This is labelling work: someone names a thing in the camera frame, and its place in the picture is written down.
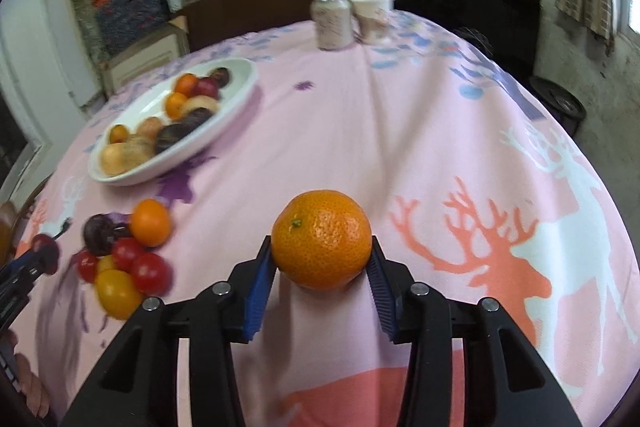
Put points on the person's left hand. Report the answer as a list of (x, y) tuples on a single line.
[(37, 397)]

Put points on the white paper cup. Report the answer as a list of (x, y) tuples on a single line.
[(373, 19)]

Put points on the small orange on plate middle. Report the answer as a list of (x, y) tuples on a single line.
[(173, 105)]

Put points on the wooden chair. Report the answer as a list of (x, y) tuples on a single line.
[(19, 226)]

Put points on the dark brown water chestnut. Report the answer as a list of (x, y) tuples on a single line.
[(170, 135)]

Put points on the yellow tomato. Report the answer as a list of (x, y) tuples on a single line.
[(117, 294)]

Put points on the large orange mandarin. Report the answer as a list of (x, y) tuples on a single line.
[(321, 240)]

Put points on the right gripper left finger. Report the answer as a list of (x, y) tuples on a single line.
[(135, 382)]

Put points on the pink drink can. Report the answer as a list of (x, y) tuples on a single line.
[(333, 24)]

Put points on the framed picture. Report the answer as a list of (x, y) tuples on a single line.
[(159, 48)]

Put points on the black round stool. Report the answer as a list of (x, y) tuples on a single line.
[(567, 110)]

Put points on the small orange on plate left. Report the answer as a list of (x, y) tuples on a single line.
[(118, 134)]

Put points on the small orange on plate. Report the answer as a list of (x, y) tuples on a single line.
[(173, 105), (118, 134)]

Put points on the red cherry tomato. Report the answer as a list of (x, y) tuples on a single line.
[(151, 274)]

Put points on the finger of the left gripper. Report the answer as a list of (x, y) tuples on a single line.
[(31, 265)]

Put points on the orange tangerine pile left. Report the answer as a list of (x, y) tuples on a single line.
[(186, 84)]

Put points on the pink deer tablecloth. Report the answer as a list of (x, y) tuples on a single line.
[(464, 176)]

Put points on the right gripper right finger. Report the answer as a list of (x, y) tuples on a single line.
[(506, 382)]

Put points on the red plum on plate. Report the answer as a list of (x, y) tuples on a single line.
[(207, 86)]

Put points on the yellow passion fruit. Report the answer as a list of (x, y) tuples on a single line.
[(136, 151)]

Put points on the white oval plate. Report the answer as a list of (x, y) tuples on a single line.
[(237, 81)]

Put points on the dark purple water chestnut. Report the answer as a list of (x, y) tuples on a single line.
[(196, 117)]

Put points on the brown wooden board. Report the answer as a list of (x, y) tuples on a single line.
[(212, 21)]

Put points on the pale yellow fruit on plate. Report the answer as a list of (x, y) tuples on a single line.
[(197, 102)]

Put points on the small orange tangerine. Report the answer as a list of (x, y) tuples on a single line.
[(150, 223)]

